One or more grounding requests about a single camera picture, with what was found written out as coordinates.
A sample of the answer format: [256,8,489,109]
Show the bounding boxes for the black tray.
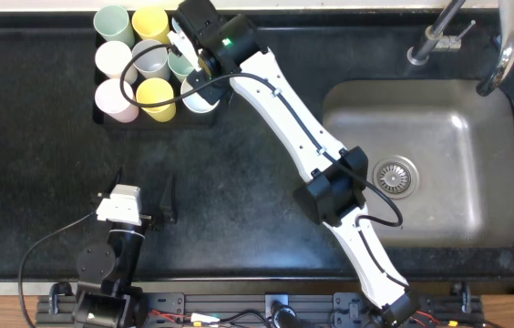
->
[91,17,220,132]

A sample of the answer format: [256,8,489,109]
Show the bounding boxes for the yellow cup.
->
[131,5,172,46]
[135,77,178,123]

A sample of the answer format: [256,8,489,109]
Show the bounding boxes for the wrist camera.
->
[96,183,143,227]
[167,30,203,72]

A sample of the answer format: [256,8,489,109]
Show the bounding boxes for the steel sink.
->
[322,79,514,250]

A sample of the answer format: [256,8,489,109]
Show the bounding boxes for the mounting rail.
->
[36,282,486,328]

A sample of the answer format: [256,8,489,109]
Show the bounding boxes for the steel tap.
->
[406,0,514,97]

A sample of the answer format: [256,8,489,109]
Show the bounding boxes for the green cup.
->
[93,5,136,48]
[167,49,197,84]

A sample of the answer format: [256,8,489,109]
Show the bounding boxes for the grey cup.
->
[131,39,171,82]

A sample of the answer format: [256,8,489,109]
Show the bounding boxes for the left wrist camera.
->
[96,183,143,227]

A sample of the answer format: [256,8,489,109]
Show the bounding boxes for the white cup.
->
[180,79,221,114]
[94,40,139,86]

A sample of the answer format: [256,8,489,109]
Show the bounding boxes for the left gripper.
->
[105,167,179,229]

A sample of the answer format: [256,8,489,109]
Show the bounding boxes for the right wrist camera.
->
[167,30,203,72]

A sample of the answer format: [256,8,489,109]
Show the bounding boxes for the pink cup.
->
[94,78,140,124]

